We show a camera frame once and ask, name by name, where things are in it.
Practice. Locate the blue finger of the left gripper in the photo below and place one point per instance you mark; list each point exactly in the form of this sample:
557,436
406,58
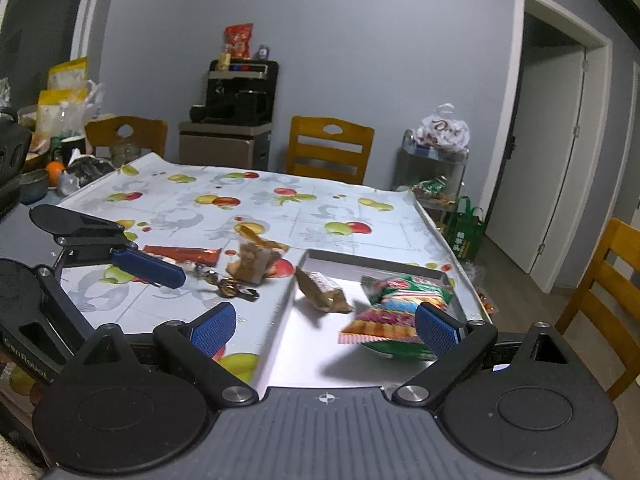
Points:
148,268
82,236

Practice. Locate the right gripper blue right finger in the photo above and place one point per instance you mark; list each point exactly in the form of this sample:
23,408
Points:
460,349

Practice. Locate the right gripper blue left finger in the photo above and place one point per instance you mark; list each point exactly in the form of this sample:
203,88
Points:
190,348

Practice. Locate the orange-red long snack bar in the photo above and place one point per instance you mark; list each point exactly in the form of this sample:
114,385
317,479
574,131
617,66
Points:
206,256

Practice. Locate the dark candies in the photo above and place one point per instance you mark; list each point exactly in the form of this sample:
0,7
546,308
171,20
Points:
226,287

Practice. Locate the clear bag of brown biscuits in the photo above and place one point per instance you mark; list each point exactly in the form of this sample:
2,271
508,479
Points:
256,256

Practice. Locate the dark ceramic bowl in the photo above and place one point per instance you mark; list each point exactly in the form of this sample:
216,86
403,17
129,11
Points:
34,186

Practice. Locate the orange fruit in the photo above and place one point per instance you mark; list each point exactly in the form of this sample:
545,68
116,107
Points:
54,170

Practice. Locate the green chips bag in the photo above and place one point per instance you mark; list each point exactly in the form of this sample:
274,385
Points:
403,294

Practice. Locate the fruit pattern tablecloth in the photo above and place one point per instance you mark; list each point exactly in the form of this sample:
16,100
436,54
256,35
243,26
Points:
281,339

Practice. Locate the green shopping bag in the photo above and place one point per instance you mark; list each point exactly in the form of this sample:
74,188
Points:
465,229

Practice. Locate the wooden chair left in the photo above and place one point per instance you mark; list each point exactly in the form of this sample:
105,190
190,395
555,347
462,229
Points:
148,134

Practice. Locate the yellow bags pile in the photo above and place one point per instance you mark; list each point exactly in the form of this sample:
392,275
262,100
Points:
68,104

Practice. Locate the brown paper snack packet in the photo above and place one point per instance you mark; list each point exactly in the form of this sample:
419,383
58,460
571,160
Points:
322,292

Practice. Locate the wooden chair right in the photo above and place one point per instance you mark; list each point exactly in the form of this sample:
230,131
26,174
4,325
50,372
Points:
621,240

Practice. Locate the black water dispenser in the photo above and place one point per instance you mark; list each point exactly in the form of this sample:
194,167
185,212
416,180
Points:
233,127

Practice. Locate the metal shelf cart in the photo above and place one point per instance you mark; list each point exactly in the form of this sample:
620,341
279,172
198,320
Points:
433,175

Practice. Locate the white Dove plastic bag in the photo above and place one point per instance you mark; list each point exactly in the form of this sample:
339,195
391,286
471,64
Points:
442,129

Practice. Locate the red snack bag on dispenser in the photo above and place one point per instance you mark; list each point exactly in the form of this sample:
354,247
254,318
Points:
237,39

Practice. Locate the white door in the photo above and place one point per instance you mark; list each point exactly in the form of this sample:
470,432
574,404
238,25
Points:
539,149

